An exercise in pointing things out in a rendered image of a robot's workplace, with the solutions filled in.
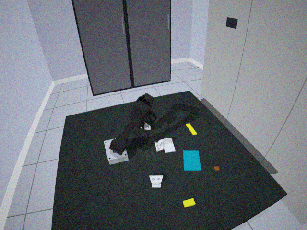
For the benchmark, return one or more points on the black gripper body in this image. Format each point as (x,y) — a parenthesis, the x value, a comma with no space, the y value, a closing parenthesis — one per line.
(141,121)

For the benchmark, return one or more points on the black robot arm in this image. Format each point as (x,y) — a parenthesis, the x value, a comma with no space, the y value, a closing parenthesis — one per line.
(141,108)

